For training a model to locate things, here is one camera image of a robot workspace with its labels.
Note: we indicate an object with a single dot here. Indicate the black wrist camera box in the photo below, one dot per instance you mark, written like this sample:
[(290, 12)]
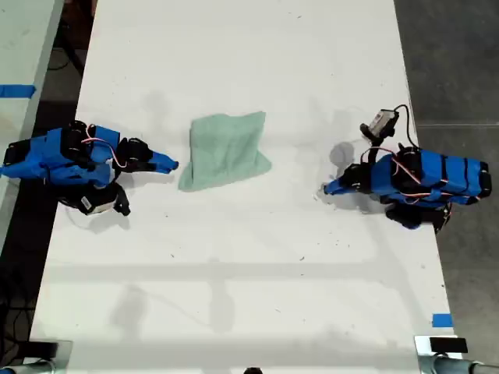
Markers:
[(97, 200)]

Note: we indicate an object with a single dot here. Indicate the pale green T-shirt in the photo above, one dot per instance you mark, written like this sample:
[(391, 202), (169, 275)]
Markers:
[(226, 152)]

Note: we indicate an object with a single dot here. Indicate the small black box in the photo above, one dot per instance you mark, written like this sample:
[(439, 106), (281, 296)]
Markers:
[(448, 344), (41, 349)]

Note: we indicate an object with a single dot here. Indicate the short blue tape strip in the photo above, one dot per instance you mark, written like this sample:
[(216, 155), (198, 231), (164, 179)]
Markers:
[(441, 320)]

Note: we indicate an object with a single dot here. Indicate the black camera stalk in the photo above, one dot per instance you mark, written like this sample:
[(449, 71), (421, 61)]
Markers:
[(375, 150)]

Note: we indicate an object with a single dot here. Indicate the long blue tape strip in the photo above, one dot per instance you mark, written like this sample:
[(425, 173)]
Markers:
[(17, 91)]

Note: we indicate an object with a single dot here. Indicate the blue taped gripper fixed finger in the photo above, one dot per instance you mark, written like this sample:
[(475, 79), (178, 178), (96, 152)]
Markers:
[(163, 159), (335, 184)]

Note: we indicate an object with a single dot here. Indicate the metal table clamp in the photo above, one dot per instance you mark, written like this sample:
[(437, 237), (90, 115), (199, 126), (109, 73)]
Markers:
[(448, 360), (39, 360)]

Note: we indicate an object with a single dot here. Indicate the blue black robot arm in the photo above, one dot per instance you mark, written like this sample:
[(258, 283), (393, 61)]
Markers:
[(58, 156), (429, 177)]

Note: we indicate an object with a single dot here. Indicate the white side table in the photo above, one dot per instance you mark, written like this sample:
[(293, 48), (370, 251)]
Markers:
[(19, 46)]

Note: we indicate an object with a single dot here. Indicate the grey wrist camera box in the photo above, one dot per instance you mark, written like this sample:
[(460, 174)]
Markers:
[(380, 122)]

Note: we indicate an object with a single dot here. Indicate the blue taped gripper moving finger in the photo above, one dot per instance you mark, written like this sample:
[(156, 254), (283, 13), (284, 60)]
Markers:
[(337, 191), (154, 168)]

